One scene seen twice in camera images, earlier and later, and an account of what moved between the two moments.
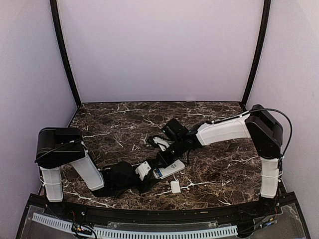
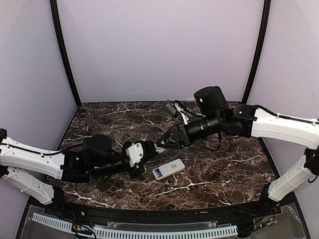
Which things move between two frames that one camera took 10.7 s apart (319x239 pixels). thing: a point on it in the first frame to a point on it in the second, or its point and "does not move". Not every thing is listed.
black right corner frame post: x=266 y=12 does not move
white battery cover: x=175 y=186 to x=159 y=149
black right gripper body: x=173 y=156 to x=186 y=141
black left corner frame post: x=58 y=31 does not move
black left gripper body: x=145 y=186 to x=138 y=171
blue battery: x=159 y=174 does not move
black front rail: x=62 y=210 does not move
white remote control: x=161 y=173 does not move
